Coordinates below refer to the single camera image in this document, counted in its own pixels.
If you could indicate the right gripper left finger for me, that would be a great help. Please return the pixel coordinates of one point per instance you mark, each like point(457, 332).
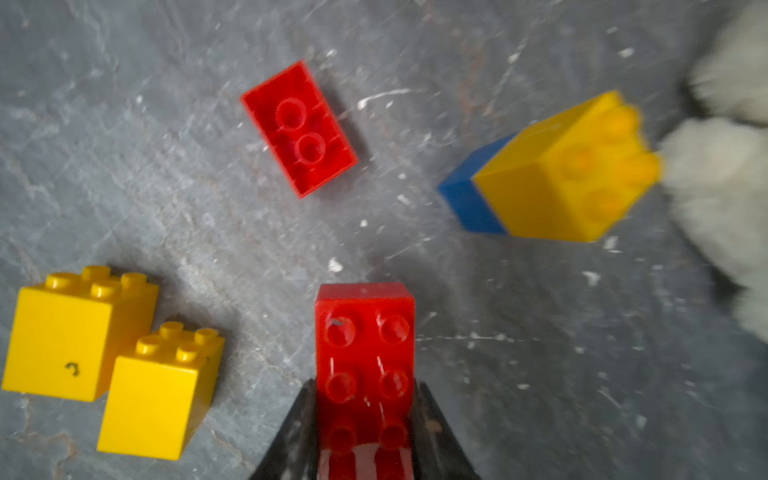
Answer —
point(293, 453)

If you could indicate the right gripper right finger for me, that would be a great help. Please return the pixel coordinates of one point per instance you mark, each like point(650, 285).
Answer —
point(436, 452)

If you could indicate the long red lego brick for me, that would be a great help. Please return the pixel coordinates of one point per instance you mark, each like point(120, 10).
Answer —
point(365, 342)

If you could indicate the small blue lego brick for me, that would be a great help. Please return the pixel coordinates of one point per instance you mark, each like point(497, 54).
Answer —
point(466, 199)

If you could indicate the yellow lego brick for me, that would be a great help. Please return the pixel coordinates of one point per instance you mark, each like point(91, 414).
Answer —
point(161, 389)
point(69, 330)
point(572, 176)

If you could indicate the small red lego brick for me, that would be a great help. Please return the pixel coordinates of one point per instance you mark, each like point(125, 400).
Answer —
point(300, 129)

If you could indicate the white plush dog toy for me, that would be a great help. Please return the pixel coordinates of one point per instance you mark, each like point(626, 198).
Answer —
point(716, 167)

